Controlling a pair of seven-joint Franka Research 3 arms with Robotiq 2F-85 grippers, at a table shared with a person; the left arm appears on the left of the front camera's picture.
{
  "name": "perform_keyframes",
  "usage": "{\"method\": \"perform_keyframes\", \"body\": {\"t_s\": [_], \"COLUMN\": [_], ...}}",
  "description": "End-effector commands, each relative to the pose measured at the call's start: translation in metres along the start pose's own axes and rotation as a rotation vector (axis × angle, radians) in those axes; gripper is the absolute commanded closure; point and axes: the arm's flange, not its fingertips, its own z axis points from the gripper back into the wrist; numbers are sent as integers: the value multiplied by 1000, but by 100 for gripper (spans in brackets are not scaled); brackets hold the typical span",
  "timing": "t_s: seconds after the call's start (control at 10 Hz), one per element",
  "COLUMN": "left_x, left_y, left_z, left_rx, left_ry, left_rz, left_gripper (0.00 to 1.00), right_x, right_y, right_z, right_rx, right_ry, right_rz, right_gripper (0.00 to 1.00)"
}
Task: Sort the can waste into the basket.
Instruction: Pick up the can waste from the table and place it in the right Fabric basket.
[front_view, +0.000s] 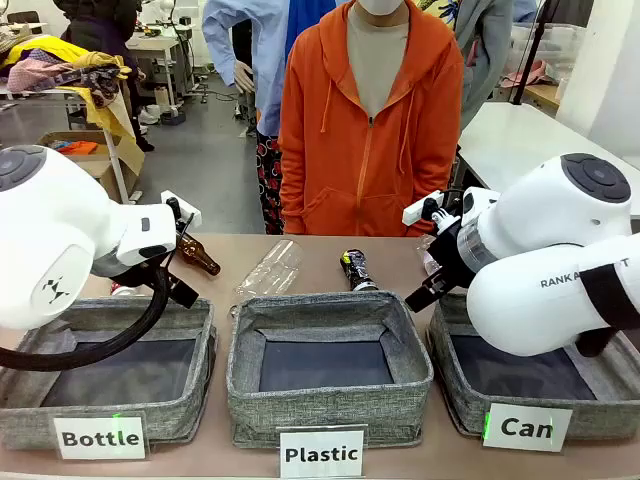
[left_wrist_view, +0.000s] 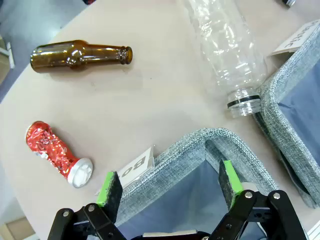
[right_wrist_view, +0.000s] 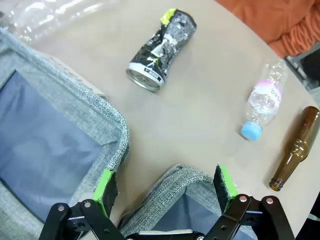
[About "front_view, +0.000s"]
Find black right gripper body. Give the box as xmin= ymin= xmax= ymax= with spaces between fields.
xmin=424 ymin=222 xmax=477 ymax=301

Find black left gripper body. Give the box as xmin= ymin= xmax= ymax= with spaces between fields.
xmin=102 ymin=258 xmax=177 ymax=292

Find large clear plastic bottle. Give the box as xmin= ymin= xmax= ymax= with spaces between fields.
xmin=233 ymin=239 xmax=306 ymax=300

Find person's left forearm orange sleeve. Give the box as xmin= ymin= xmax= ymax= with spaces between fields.
xmin=424 ymin=142 xmax=460 ymax=202

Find person's right forearm orange sleeve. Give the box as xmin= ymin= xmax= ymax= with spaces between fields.
xmin=278 ymin=142 xmax=315 ymax=224

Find crushed black can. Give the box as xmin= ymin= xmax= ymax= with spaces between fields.
xmin=339 ymin=249 xmax=379 ymax=294

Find gray fabric can basket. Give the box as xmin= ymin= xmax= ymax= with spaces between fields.
xmin=427 ymin=292 xmax=640 ymax=441

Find gray fabric bottle basket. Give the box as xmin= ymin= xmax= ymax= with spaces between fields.
xmin=0 ymin=297 xmax=219 ymax=451

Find gray fabric plastic basket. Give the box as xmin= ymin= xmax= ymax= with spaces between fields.
xmin=225 ymin=290 xmax=435 ymax=450

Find white Can sign card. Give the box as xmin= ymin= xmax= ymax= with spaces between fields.
xmin=482 ymin=402 xmax=574 ymax=454

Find small clear plastic bottle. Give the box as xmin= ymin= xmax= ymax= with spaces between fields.
xmin=417 ymin=233 xmax=444 ymax=275

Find brown glass bottle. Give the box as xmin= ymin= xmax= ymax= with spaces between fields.
xmin=174 ymin=234 xmax=222 ymax=276

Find cardboard box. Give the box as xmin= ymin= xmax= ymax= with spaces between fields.
xmin=37 ymin=130 xmax=140 ymax=202

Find person in orange hoodie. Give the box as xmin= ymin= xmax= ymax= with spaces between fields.
xmin=278 ymin=0 xmax=465 ymax=237

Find white side table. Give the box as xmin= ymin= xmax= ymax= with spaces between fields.
xmin=457 ymin=101 xmax=640 ymax=221

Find yellow cloth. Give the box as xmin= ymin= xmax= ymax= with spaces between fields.
xmin=79 ymin=87 xmax=146 ymax=176

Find red black patterned pants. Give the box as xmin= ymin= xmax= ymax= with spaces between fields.
xmin=255 ymin=133 xmax=286 ymax=236

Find white Bottle sign card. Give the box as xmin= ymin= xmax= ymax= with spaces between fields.
xmin=52 ymin=412 xmax=150 ymax=461

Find white Plastic sign card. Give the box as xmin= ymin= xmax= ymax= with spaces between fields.
xmin=277 ymin=425 xmax=368 ymax=480

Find pink cloth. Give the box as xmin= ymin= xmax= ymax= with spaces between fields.
xmin=499 ymin=59 xmax=557 ymax=89

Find gray hooded garment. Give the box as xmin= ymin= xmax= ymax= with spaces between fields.
xmin=452 ymin=0 xmax=539 ymax=131

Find black pole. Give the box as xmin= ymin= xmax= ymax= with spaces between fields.
xmin=512 ymin=0 xmax=561 ymax=106

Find pile of colourful clothes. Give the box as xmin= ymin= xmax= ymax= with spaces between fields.
xmin=0 ymin=37 xmax=134 ymax=109

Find white background desk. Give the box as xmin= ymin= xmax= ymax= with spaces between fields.
xmin=124 ymin=33 xmax=182 ymax=110

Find clear plastic storage bin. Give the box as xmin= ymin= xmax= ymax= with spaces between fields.
xmin=509 ymin=22 xmax=586 ymax=66

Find person in dark clothes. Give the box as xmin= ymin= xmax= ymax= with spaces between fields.
xmin=52 ymin=0 xmax=156 ymax=154

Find white face mask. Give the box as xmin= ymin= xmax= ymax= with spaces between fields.
xmin=355 ymin=0 xmax=404 ymax=15

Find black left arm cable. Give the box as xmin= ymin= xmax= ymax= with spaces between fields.
xmin=0 ymin=264 xmax=171 ymax=372

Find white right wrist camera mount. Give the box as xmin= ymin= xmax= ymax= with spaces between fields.
xmin=402 ymin=189 xmax=450 ymax=225

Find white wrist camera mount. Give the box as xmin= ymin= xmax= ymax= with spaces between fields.
xmin=402 ymin=189 xmax=450 ymax=225
xmin=159 ymin=189 xmax=203 ymax=226

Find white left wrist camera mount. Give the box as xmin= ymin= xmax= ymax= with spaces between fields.
xmin=159 ymin=189 xmax=203 ymax=226

